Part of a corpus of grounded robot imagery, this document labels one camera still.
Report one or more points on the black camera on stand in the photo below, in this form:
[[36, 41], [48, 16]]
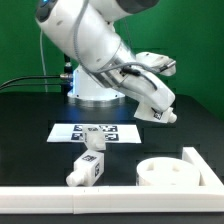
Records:
[[68, 70]]

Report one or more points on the white round stool seat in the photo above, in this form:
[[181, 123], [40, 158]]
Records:
[[166, 171]]

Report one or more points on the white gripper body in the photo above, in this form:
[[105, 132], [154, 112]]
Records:
[[145, 87]]

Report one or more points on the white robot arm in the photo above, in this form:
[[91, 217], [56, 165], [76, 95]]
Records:
[[108, 70]]

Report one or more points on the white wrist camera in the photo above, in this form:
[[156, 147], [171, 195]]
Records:
[[165, 65]]

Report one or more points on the white L-shaped fence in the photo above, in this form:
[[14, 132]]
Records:
[[207, 197]]

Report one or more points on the white marker sheet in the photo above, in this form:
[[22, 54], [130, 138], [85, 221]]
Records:
[[114, 133]]

